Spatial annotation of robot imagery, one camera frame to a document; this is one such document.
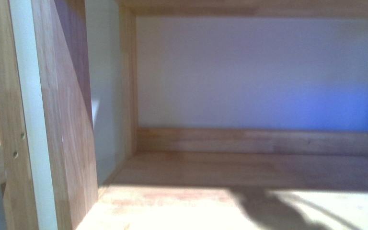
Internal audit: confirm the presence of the wooden shelf unit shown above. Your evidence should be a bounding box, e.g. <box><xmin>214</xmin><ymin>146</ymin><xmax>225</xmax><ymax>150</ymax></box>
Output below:
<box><xmin>0</xmin><ymin>0</ymin><xmax>368</xmax><ymax>230</ymax></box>

